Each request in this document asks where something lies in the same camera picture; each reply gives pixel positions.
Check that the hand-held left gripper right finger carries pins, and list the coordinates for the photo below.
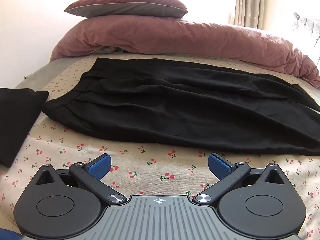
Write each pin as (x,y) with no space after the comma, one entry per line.
(220,168)

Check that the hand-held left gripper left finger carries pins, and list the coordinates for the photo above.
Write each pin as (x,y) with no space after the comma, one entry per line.
(100,166)

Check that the black pants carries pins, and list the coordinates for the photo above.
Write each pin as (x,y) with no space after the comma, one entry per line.
(180,110)

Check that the cherry print bed sheet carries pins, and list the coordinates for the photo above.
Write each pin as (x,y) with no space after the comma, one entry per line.
(150,170)

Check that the folded black garment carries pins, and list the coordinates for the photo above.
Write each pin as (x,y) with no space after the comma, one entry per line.
(17,125)

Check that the grey mattress cover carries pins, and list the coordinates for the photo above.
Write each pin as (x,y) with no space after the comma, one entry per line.
(45,72)

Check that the blue cloth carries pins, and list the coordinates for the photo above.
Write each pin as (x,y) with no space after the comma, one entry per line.
(8,233)

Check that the pink duvet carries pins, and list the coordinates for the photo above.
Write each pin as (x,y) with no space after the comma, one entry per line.
(175,35)

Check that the grey quilted cushion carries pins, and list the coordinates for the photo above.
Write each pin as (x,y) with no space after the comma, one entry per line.
(308,32)

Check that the pink and grey pillow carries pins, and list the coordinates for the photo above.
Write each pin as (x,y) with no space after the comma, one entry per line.
(125,5)

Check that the beige patterned curtain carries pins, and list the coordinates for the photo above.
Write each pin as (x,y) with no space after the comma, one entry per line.
(250,2)

